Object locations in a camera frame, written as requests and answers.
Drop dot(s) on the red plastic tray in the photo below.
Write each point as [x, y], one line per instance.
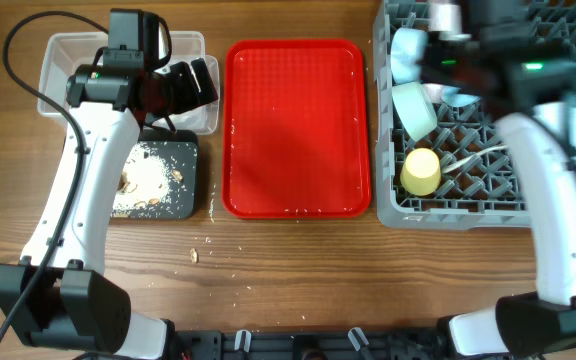
[295, 134]

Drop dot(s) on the rice and food scraps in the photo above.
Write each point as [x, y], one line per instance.
[145, 182]

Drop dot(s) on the light blue plastic plate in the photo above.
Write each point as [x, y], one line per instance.
[451, 96]

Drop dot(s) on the yellow plastic cup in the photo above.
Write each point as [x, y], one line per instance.
[421, 172]

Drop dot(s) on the cream plastic spoon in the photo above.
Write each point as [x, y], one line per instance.
[464, 161]

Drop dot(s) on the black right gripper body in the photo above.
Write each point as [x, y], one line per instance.
[432, 51]

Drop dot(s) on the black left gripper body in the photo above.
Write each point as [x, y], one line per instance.
[178, 90]

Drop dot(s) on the clear plastic waste bin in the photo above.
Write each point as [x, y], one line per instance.
[65, 52]

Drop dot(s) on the green plastic bowl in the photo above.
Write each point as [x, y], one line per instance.
[414, 109]

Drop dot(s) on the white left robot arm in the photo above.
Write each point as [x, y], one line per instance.
[57, 295]

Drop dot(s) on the grey dishwasher rack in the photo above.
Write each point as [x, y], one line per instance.
[485, 191]

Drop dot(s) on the food scrap on table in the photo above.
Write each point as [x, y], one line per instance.
[194, 255]

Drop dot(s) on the light blue plastic bowl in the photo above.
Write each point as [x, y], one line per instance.
[407, 49]

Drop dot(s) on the black food waste tray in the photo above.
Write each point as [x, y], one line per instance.
[183, 175]

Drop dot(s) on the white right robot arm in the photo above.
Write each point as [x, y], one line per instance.
[531, 92]

